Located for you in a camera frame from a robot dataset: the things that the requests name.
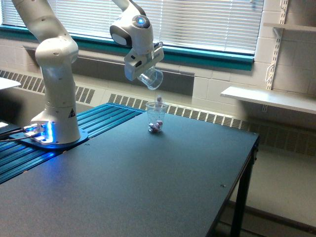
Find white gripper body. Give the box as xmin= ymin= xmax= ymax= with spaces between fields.
xmin=124 ymin=44 xmax=164 ymax=81

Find clear plastic cup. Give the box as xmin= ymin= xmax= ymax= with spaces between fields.
xmin=145 ymin=101 xmax=168 ymax=134
xmin=138 ymin=66 xmax=163 ymax=90

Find colourful candies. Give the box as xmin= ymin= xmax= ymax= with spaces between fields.
xmin=148 ymin=96 xmax=164 ymax=133

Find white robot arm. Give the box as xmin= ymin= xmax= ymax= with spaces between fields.
xmin=13 ymin=0 xmax=164 ymax=147

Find clear plastic cup on table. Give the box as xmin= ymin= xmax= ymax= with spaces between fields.
xmin=145 ymin=101 xmax=168 ymax=134

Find white window blinds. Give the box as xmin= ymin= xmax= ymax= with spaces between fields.
xmin=1 ymin=0 xmax=265 ymax=55

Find white desk corner left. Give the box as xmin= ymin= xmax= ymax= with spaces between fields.
xmin=0 ymin=78 xmax=21 ymax=90

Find blue slotted aluminium table section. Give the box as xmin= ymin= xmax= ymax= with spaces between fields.
xmin=0 ymin=103 xmax=144 ymax=183

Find black table leg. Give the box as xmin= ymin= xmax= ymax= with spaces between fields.
xmin=230 ymin=149 xmax=255 ymax=237

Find baseboard radiator grille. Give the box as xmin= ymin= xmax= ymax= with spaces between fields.
xmin=0 ymin=70 xmax=316 ymax=156

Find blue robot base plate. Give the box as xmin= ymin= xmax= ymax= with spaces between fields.
xmin=19 ymin=129 xmax=88 ymax=150

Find white shelf rail bracket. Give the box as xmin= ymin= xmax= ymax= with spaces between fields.
xmin=264 ymin=0 xmax=289 ymax=90

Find black cables at base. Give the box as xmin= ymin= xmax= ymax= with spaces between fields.
xmin=0 ymin=127 xmax=29 ymax=143

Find upper white wall shelf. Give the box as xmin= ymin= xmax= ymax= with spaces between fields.
xmin=263 ymin=23 xmax=316 ymax=33

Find white wall shelf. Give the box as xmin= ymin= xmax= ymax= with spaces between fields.
xmin=263 ymin=23 xmax=316 ymax=33
xmin=221 ymin=86 xmax=316 ymax=114

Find lower white wall shelf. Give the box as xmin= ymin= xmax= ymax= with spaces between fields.
xmin=221 ymin=86 xmax=316 ymax=114

